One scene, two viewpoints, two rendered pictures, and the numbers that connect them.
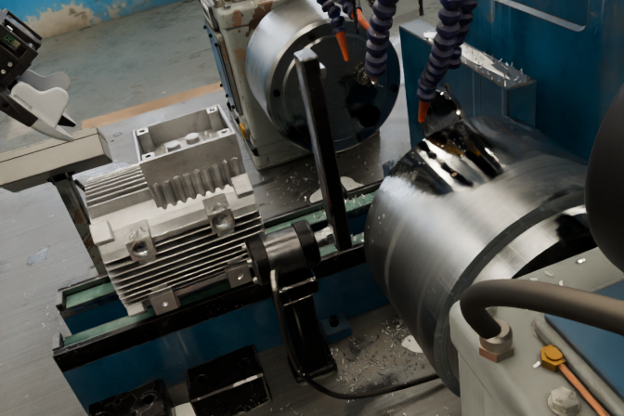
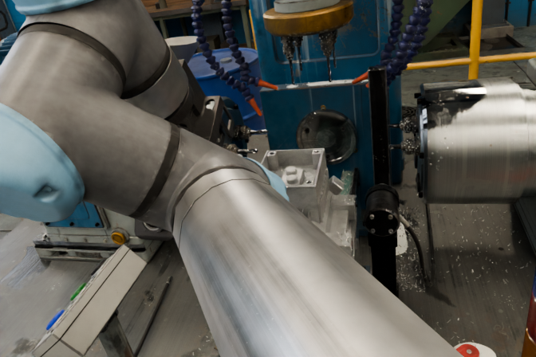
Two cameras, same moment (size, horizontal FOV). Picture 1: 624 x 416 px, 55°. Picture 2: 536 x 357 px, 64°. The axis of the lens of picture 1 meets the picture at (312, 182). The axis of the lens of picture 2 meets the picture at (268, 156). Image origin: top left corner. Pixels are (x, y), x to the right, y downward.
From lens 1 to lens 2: 80 cm
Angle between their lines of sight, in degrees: 52
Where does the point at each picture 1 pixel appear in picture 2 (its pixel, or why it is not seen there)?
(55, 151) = (109, 285)
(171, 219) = (331, 226)
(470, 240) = (514, 108)
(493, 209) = (506, 95)
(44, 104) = not seen: hidden behind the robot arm
